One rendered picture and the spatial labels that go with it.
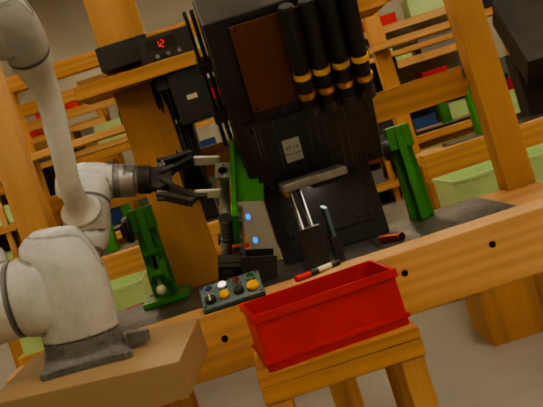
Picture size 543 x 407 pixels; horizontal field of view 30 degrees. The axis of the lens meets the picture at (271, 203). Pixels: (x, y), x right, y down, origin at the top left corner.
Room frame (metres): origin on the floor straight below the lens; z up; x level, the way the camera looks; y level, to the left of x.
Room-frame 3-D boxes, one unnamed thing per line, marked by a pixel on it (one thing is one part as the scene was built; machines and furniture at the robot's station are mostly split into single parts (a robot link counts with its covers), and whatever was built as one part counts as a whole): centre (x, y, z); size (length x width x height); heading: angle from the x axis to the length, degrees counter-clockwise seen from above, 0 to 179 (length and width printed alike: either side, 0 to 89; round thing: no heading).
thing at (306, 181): (2.60, -0.11, 1.11); 0.39 x 0.16 x 0.03; 2
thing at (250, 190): (2.63, 0.04, 1.17); 0.13 x 0.12 x 0.20; 92
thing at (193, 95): (2.90, 0.09, 1.42); 0.17 x 0.12 x 0.15; 92
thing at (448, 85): (3.07, -0.02, 1.23); 1.30 x 0.05 x 0.09; 92
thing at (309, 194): (2.84, -0.13, 1.07); 0.30 x 0.18 x 0.34; 92
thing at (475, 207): (2.70, -0.03, 0.89); 1.10 x 0.42 x 0.02; 92
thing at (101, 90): (2.96, -0.02, 1.52); 0.90 x 0.25 x 0.04; 92
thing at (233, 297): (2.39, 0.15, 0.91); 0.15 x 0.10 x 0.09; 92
